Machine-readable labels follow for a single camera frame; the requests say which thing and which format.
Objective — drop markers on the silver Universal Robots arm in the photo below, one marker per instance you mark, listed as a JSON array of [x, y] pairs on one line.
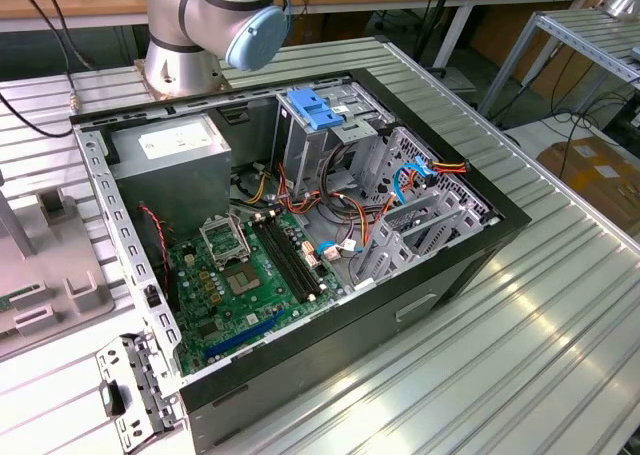
[[170, 70]]

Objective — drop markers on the metal disk bay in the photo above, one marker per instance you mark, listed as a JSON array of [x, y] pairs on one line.
[[395, 262]]

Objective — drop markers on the metal optical drive cage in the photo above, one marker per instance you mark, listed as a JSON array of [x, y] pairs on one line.
[[310, 170]]

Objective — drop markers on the black RAM slot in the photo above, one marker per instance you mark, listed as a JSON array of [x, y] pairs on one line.
[[280, 262], [295, 255]]

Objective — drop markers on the CPU socket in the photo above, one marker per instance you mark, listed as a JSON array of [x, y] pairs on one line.
[[242, 279]]

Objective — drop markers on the blue plastic bay latch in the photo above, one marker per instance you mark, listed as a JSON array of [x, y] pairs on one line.
[[312, 110]]

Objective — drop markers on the black open PC case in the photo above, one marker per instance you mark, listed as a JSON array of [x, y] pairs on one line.
[[350, 345]]

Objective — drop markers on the green motherboard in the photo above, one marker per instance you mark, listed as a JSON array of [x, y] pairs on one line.
[[235, 320]]

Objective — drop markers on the blue expansion slot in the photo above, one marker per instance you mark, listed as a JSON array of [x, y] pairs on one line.
[[245, 336]]

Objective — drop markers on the grey power supply unit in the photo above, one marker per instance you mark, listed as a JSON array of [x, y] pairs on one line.
[[170, 185]]

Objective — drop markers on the grey parts rack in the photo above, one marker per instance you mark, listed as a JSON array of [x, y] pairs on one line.
[[50, 255]]

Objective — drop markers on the brown cardboard box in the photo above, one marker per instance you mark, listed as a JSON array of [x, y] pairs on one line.
[[600, 185]]

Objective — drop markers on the metal slat side table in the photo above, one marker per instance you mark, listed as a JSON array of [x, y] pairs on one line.
[[590, 30]]

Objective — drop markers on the green RAM stick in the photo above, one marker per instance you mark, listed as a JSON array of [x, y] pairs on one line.
[[4, 303]]

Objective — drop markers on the brown arm base plate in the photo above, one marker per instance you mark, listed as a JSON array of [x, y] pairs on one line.
[[141, 82]]

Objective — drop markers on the metal slot retention bracket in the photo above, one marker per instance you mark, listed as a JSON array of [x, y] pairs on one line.
[[137, 370]]

